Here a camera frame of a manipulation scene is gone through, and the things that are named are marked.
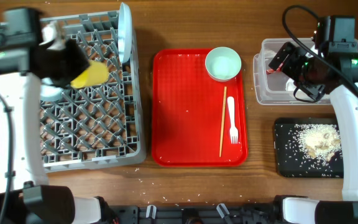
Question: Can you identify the white napkin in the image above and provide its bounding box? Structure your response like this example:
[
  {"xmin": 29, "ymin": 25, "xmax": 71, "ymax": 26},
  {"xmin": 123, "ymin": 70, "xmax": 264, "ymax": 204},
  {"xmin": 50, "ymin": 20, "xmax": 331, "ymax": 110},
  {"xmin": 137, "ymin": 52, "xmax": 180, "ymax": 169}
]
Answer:
[{"xmin": 285, "ymin": 78, "xmax": 300, "ymax": 91}]

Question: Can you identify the black tray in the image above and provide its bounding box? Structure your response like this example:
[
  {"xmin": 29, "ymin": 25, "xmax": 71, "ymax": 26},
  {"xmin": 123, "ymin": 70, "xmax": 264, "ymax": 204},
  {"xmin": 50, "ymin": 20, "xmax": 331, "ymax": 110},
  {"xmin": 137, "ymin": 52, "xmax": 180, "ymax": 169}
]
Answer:
[{"xmin": 273, "ymin": 118, "xmax": 344, "ymax": 179}]

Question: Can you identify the green bowl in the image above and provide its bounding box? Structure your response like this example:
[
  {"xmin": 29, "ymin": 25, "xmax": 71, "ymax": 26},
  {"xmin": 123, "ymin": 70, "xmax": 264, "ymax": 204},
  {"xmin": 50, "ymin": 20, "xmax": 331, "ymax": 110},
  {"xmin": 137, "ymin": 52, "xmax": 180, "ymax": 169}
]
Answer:
[{"xmin": 204, "ymin": 47, "xmax": 242, "ymax": 82}]

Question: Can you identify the wooden chopstick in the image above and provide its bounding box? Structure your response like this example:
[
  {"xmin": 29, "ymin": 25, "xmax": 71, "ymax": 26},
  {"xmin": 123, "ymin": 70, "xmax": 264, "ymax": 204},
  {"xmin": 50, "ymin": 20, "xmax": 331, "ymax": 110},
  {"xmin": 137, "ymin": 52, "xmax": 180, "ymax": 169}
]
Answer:
[{"xmin": 219, "ymin": 86, "xmax": 227, "ymax": 157}]

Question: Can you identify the red strawberry wrapper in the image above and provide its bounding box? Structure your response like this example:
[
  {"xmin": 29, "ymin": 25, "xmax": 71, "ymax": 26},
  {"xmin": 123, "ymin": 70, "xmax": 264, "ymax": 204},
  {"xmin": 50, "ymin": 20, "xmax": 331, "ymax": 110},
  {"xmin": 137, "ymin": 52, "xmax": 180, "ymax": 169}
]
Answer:
[{"xmin": 266, "ymin": 63, "xmax": 283, "ymax": 75}]

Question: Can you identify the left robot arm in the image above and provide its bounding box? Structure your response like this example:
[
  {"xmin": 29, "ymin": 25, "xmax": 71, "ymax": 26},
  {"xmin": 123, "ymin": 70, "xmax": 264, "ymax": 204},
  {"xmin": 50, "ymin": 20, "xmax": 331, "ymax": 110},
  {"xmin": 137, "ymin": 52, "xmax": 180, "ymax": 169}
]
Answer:
[{"xmin": 0, "ymin": 7, "xmax": 119, "ymax": 223}]

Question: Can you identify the yellow cup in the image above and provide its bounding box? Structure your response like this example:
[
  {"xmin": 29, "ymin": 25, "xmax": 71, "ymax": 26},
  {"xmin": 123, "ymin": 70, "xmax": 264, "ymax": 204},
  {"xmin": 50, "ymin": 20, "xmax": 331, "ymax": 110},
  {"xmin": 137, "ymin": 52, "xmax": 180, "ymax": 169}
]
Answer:
[{"xmin": 70, "ymin": 60, "xmax": 109, "ymax": 89}]

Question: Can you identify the pink plastic fork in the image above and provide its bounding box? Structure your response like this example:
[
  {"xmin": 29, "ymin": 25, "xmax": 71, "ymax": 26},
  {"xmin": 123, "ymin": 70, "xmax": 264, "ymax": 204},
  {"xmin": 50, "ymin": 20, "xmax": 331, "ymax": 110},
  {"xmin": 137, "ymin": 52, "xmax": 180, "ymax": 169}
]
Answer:
[{"xmin": 227, "ymin": 96, "xmax": 239, "ymax": 144}]

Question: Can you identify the light blue rice bowl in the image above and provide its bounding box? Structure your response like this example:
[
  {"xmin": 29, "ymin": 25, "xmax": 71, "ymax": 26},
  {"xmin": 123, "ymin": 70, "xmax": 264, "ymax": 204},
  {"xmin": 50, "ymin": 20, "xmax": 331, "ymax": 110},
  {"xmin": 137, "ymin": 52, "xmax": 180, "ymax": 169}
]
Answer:
[{"xmin": 40, "ymin": 78, "xmax": 64, "ymax": 102}]

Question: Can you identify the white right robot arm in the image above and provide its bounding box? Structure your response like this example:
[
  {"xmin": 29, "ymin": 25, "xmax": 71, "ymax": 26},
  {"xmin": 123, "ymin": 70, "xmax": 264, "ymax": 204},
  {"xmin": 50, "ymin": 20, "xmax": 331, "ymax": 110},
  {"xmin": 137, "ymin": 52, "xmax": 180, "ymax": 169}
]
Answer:
[{"xmin": 269, "ymin": 39, "xmax": 358, "ymax": 223}]

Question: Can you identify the red plastic tray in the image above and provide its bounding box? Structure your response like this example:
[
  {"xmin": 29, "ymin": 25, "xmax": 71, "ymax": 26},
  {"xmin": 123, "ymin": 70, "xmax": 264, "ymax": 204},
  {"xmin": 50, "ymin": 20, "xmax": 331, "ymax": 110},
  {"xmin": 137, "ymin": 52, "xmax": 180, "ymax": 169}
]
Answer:
[{"xmin": 152, "ymin": 49, "xmax": 248, "ymax": 167}]

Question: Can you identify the grey dishwasher rack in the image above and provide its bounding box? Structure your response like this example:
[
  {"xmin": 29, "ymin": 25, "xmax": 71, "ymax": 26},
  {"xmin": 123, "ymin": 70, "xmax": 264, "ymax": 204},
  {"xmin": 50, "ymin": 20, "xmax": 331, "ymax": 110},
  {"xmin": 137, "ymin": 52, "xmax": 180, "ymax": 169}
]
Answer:
[{"xmin": 0, "ymin": 10, "xmax": 147, "ymax": 175}]

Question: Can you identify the rice food waste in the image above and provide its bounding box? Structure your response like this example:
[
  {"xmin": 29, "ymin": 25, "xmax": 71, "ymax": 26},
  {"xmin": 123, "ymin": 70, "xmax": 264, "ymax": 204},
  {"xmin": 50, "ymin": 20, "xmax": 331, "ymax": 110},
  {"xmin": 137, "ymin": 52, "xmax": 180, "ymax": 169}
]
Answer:
[{"xmin": 295, "ymin": 124, "xmax": 341, "ymax": 162}]

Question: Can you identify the clear plastic bin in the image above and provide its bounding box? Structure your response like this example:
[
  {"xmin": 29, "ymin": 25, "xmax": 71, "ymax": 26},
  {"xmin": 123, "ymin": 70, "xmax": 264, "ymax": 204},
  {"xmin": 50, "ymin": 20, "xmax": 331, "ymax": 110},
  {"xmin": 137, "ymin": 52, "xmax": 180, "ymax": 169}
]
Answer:
[{"xmin": 253, "ymin": 37, "xmax": 358, "ymax": 106}]

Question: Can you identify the light blue plate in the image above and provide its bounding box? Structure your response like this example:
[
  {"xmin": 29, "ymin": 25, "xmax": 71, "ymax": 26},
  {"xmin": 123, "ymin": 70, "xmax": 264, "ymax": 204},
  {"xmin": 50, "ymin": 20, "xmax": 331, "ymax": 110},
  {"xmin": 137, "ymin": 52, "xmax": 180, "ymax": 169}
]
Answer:
[{"xmin": 117, "ymin": 2, "xmax": 132, "ymax": 63}]

